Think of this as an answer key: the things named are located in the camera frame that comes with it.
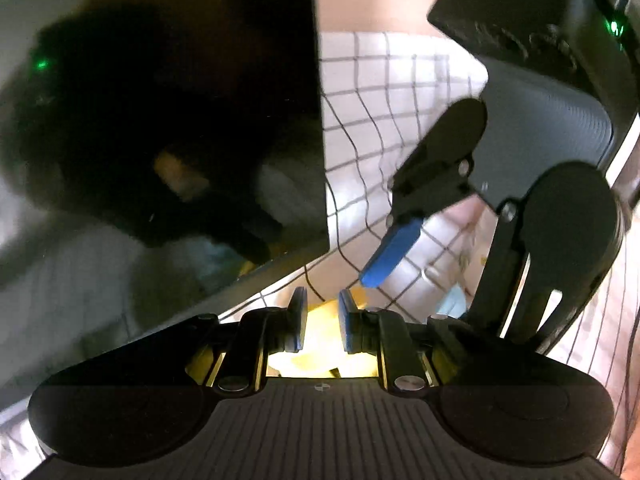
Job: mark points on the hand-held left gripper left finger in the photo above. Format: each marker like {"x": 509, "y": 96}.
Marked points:
{"x": 299, "y": 320}

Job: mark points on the white checked cloth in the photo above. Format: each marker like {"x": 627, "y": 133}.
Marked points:
{"x": 350, "y": 110}

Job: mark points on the black monitor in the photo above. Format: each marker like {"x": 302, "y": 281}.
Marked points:
{"x": 150, "y": 110}

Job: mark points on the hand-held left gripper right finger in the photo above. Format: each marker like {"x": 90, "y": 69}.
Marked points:
{"x": 347, "y": 325}

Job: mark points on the yellow sponge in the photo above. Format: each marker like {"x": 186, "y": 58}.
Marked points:
{"x": 320, "y": 340}

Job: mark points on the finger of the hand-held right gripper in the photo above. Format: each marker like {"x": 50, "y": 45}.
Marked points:
{"x": 387, "y": 255}
{"x": 500, "y": 270}

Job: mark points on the blue plastic packet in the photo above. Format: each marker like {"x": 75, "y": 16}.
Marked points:
{"x": 452, "y": 302}

